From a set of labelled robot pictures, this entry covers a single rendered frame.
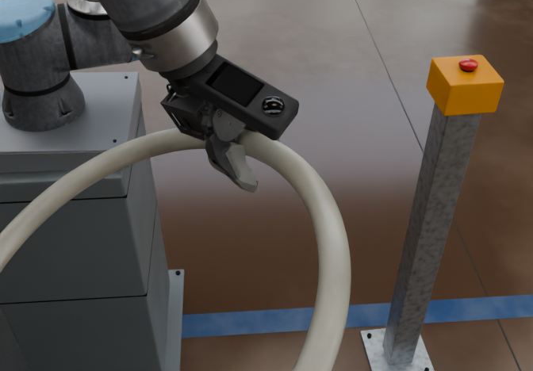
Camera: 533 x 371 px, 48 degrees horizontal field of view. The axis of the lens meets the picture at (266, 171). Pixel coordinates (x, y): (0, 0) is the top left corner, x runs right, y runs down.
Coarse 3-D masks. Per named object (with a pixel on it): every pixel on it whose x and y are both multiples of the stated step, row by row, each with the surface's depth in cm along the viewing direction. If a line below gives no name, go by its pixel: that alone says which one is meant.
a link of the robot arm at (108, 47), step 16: (80, 0) 126; (96, 0) 125; (80, 16) 127; (96, 16) 126; (80, 32) 129; (96, 32) 129; (112, 32) 130; (80, 48) 130; (96, 48) 131; (112, 48) 132; (128, 48) 134; (80, 64) 134; (96, 64) 135; (112, 64) 138
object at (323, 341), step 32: (96, 160) 78; (128, 160) 78; (288, 160) 65; (64, 192) 78; (320, 192) 60; (32, 224) 76; (320, 224) 58; (0, 256) 74; (320, 256) 56; (320, 288) 53; (320, 320) 51; (320, 352) 49
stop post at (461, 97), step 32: (448, 64) 129; (480, 64) 129; (448, 96) 125; (480, 96) 125; (448, 128) 133; (448, 160) 139; (416, 192) 154; (448, 192) 146; (416, 224) 156; (448, 224) 153; (416, 256) 160; (416, 288) 169; (416, 320) 179; (384, 352) 197; (416, 352) 197
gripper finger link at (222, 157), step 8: (208, 136) 66; (216, 136) 66; (208, 144) 67; (216, 144) 66; (224, 144) 67; (208, 152) 67; (216, 152) 67; (224, 152) 68; (216, 160) 67; (224, 160) 68; (224, 168) 68; (232, 176) 70
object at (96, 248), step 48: (0, 96) 162; (0, 192) 136; (96, 192) 138; (144, 192) 168; (48, 240) 147; (96, 240) 148; (144, 240) 164; (0, 288) 157; (48, 288) 158; (96, 288) 159; (144, 288) 161; (48, 336) 171; (96, 336) 173; (144, 336) 175
